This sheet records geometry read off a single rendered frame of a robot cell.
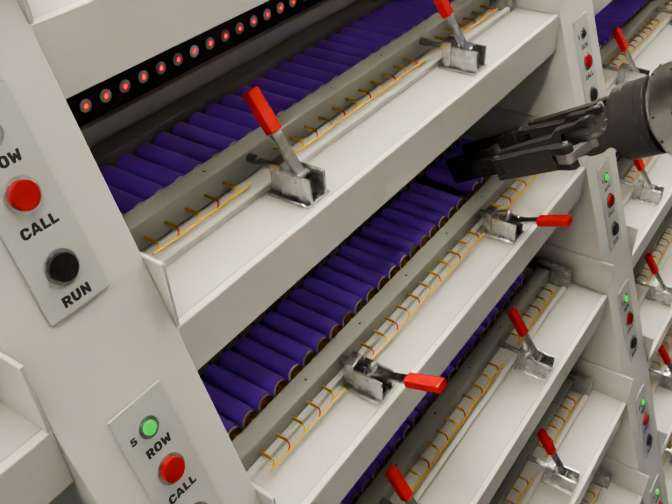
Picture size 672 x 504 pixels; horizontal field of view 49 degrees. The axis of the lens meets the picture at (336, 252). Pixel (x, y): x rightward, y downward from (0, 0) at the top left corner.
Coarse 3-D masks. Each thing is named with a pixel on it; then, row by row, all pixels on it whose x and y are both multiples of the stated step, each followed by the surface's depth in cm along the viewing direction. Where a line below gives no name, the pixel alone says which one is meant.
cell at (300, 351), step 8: (256, 328) 69; (264, 328) 69; (256, 336) 69; (264, 336) 69; (272, 336) 68; (280, 336) 68; (264, 344) 69; (272, 344) 68; (280, 344) 68; (288, 344) 67; (296, 344) 67; (280, 352) 68; (288, 352) 67; (296, 352) 67; (304, 352) 66; (296, 360) 67; (304, 360) 67
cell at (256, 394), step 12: (204, 372) 65; (216, 372) 65; (228, 372) 65; (216, 384) 65; (228, 384) 64; (240, 384) 64; (252, 384) 64; (240, 396) 63; (252, 396) 63; (264, 396) 63
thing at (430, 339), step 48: (528, 192) 88; (576, 192) 92; (480, 240) 81; (528, 240) 82; (432, 288) 76; (480, 288) 75; (432, 336) 70; (336, 432) 62; (384, 432) 65; (288, 480) 58; (336, 480) 59
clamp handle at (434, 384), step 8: (376, 368) 64; (376, 376) 63; (384, 376) 63; (392, 376) 63; (400, 376) 62; (408, 376) 61; (416, 376) 61; (424, 376) 61; (432, 376) 60; (408, 384) 61; (416, 384) 60; (424, 384) 60; (432, 384) 59; (440, 384) 59; (432, 392) 60; (440, 392) 59
